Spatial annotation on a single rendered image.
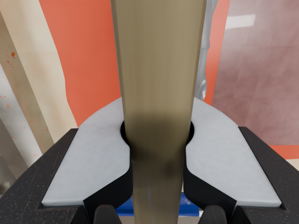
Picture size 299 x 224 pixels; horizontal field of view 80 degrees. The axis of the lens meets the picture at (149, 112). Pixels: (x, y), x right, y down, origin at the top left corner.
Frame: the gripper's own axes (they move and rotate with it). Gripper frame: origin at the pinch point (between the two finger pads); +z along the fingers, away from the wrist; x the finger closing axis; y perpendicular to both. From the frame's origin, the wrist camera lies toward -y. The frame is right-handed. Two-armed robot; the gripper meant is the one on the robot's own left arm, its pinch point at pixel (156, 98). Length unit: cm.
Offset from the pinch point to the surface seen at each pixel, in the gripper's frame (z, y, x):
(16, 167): 110, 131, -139
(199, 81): 13.0, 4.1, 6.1
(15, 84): 10.8, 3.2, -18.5
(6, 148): 109, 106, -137
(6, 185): 8.3, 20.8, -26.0
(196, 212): 8.4, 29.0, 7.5
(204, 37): 13.1, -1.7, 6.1
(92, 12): 13.4, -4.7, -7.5
